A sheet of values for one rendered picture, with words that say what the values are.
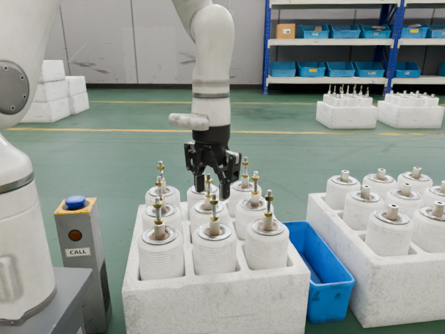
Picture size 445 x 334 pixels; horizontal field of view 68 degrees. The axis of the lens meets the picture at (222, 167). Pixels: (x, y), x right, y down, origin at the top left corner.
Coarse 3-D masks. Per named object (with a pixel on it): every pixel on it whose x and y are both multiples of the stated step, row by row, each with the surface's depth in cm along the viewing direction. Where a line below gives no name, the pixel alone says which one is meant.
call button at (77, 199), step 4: (72, 196) 70; (76, 196) 70; (80, 196) 70; (84, 196) 71; (68, 200) 68; (72, 200) 68; (76, 200) 68; (80, 200) 68; (84, 200) 69; (68, 204) 68; (72, 204) 67; (76, 204) 68; (80, 204) 68
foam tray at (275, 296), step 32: (128, 256) 75; (192, 256) 75; (288, 256) 76; (128, 288) 65; (160, 288) 65; (192, 288) 67; (224, 288) 68; (256, 288) 69; (288, 288) 70; (128, 320) 67; (160, 320) 68; (192, 320) 69; (224, 320) 70; (256, 320) 72; (288, 320) 73
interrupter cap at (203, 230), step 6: (198, 228) 72; (204, 228) 72; (222, 228) 73; (228, 228) 73; (198, 234) 70; (204, 234) 70; (210, 234) 71; (222, 234) 70; (228, 234) 70; (210, 240) 68; (216, 240) 68
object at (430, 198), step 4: (424, 192) 93; (428, 192) 92; (424, 196) 93; (428, 196) 91; (432, 196) 90; (436, 196) 90; (440, 196) 89; (424, 200) 93; (428, 200) 91; (432, 200) 90; (436, 200) 90; (440, 200) 89; (444, 200) 88; (424, 204) 93; (428, 204) 92; (432, 204) 90; (444, 208) 89
